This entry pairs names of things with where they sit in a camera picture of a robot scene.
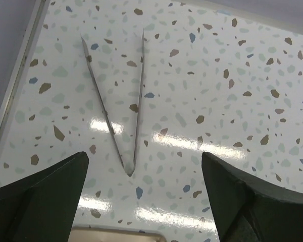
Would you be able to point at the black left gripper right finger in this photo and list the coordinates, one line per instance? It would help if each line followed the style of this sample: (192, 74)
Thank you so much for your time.
(247, 208)

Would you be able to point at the metal tongs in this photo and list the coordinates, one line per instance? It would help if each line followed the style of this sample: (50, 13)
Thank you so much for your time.
(118, 82)

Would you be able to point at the aluminium table rail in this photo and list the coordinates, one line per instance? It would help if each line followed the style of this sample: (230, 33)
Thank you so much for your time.
(20, 26)

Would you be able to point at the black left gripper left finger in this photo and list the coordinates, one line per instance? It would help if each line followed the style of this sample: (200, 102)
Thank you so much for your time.
(42, 206)

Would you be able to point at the gold tin lid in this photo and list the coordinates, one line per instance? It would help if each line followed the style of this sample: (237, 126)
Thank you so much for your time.
(79, 234)

